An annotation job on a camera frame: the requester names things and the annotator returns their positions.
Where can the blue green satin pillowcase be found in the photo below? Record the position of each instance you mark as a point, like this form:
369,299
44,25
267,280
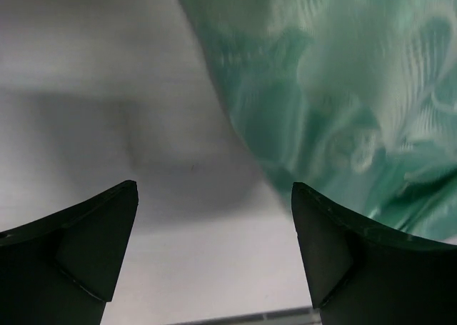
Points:
356,98

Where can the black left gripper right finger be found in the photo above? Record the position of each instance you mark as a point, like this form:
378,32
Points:
361,272

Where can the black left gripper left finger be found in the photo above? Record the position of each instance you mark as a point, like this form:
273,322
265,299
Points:
63,269

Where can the aluminium front table rail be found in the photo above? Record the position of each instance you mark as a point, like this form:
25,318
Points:
303,315

